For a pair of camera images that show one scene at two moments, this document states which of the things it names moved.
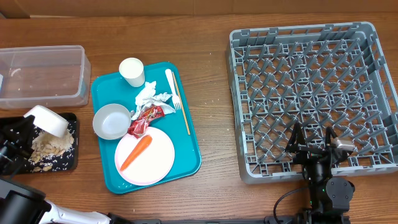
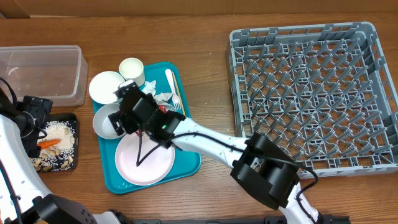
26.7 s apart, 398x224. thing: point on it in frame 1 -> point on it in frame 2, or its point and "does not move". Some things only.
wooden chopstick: [180, 101] does not move
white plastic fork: [175, 98] does not move
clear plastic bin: [45, 76] does not move
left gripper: [17, 136] -> [39, 107]
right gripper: [306, 153] -> [126, 111]
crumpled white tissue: [148, 96] does not move
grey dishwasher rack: [329, 76] does not move
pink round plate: [152, 163] does not move
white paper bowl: [48, 121] -> [102, 86]
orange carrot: [137, 151] -> [48, 143]
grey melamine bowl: [111, 121] does not move
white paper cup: [132, 70] does not move
